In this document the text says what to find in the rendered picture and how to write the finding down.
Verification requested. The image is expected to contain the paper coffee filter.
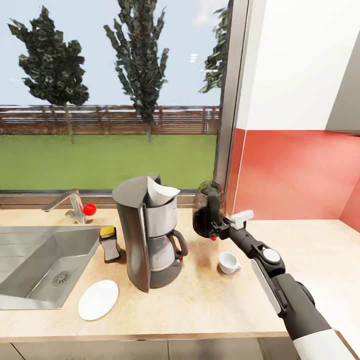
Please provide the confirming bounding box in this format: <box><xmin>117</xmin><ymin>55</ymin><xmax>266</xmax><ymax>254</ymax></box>
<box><xmin>148</xmin><ymin>177</ymin><xmax>180</xmax><ymax>208</ymax></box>

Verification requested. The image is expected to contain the saucer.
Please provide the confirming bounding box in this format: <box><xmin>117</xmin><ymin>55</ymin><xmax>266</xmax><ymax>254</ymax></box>
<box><xmin>78</xmin><ymin>280</ymin><xmax>119</xmax><ymax>320</ymax></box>

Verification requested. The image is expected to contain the coffee cup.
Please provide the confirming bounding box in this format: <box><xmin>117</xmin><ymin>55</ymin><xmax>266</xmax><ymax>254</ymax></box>
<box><xmin>218</xmin><ymin>252</ymin><xmax>242</xmax><ymax>274</ymax></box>

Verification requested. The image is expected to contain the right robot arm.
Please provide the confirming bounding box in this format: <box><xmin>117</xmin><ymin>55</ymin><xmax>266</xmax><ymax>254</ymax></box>
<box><xmin>208</xmin><ymin>210</ymin><xmax>356</xmax><ymax>360</ymax></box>

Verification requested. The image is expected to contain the bottle of coffee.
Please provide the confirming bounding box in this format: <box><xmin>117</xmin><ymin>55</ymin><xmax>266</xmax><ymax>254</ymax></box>
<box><xmin>99</xmin><ymin>225</ymin><xmax>121</xmax><ymax>264</ymax></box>

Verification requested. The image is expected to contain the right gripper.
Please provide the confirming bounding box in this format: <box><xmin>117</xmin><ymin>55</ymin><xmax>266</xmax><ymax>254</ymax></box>
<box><xmin>208</xmin><ymin>215</ymin><xmax>251</xmax><ymax>247</ymax></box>

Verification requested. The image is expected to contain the electric kettle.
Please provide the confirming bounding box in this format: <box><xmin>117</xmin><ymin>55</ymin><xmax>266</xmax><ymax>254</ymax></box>
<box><xmin>192</xmin><ymin>180</ymin><xmax>227</xmax><ymax>241</ymax></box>

